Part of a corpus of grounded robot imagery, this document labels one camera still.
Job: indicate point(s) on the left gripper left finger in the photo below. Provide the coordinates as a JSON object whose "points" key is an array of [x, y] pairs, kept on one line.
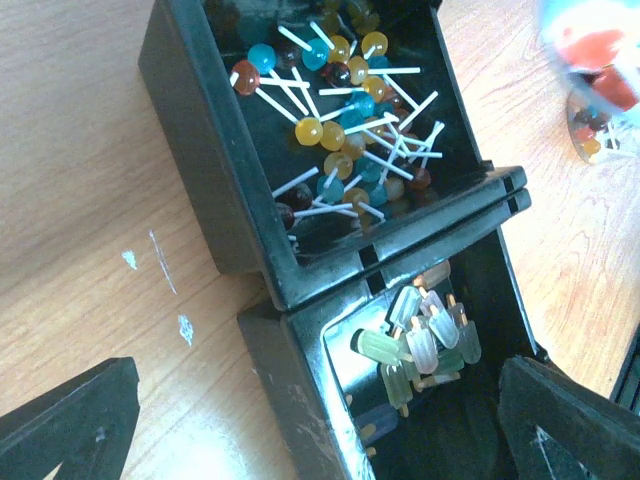
{"points": [[81, 429]]}

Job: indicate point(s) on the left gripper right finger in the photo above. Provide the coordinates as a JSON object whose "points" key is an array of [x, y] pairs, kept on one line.
{"points": [[558, 429]]}

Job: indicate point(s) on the green plastic bin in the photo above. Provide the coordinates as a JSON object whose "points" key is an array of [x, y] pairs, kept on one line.
{"points": [[625, 392]]}

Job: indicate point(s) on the black popsicle candy bin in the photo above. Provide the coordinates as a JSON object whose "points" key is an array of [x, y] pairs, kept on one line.
{"points": [[345, 416]]}

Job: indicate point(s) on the black lollipop bin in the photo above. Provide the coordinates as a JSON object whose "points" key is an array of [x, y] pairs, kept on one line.
{"points": [[233, 151]]}

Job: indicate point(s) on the metal scoop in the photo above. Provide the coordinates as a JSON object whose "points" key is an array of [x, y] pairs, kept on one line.
{"points": [[595, 45]]}

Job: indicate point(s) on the clear plastic jar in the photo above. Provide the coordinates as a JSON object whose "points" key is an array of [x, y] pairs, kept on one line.
{"points": [[597, 136]]}

